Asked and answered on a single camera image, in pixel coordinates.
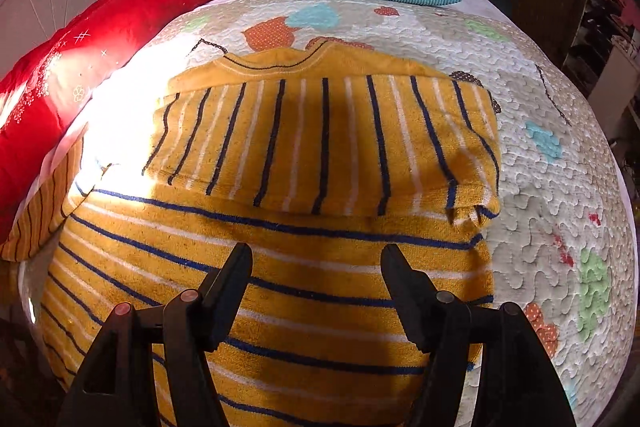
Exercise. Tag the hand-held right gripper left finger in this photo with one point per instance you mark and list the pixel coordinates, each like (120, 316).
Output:
(235, 287)

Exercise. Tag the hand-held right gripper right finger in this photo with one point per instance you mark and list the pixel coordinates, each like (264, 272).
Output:
(400, 287)

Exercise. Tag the yellow striped sweater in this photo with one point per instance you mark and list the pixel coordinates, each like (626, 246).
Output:
(300, 132)

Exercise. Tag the quilted heart-print bedspread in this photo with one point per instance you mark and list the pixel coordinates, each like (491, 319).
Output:
(550, 207)

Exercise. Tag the red bolster pillow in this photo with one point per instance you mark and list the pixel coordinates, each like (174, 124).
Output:
(125, 22)

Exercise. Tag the cluttered white shelf unit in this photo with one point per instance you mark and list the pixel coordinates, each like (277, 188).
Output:
(605, 47)

